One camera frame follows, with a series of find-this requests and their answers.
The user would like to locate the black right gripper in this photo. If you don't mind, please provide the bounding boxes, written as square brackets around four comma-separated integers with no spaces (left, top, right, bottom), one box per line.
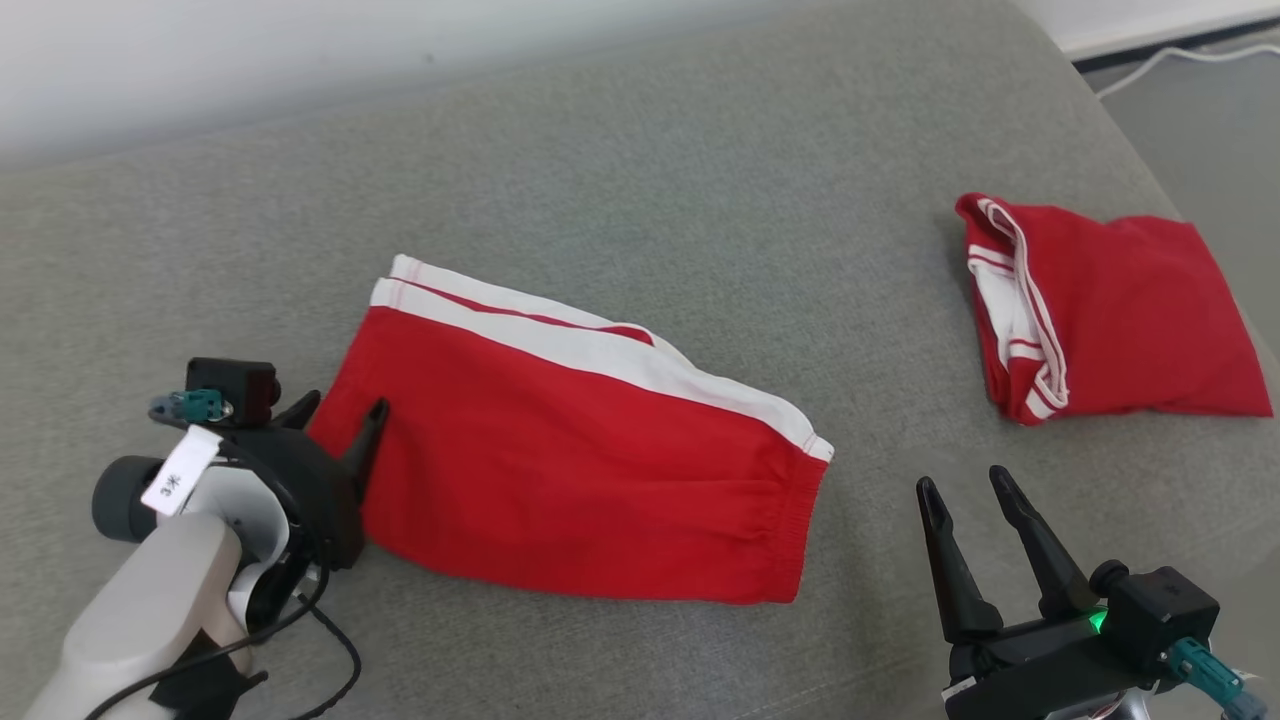
[915,464,1166,720]

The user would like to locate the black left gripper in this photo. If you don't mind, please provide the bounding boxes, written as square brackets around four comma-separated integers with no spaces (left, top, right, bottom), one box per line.
[220,389,392,573]

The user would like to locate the red shorts with white stripes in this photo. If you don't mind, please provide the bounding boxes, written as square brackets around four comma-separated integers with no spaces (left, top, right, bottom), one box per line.
[305,253,836,606]

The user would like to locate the red and white jersey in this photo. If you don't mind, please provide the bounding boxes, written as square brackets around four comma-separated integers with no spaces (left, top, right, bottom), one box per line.
[955,192,1274,426]

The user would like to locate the grey fabric sofa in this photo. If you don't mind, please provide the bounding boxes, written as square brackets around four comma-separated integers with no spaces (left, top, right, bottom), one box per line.
[0,0,1280,720]

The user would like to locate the teal left camera connector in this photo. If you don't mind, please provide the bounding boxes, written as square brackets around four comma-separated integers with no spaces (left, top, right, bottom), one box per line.
[150,390,233,423]

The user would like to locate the teal camera connector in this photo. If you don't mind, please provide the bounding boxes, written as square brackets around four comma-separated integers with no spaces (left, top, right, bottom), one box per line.
[1165,637,1271,720]
[150,390,233,423]

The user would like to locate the white cable label tag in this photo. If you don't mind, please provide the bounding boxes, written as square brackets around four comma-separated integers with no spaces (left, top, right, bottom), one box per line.
[140,427,223,517]

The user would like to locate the teal right camera connector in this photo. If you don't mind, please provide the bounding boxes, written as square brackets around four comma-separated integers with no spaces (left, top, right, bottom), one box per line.
[1165,637,1271,720]

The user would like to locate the thin black cable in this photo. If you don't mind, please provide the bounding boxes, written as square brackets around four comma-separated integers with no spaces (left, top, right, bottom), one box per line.
[285,595,363,720]
[85,590,331,720]

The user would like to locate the white floor cable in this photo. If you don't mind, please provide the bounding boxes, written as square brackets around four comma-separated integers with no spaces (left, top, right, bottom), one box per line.
[1095,42,1280,101]

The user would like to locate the white wall baseboard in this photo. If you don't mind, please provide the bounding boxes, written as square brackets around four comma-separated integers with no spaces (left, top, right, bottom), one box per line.
[1040,0,1280,63]

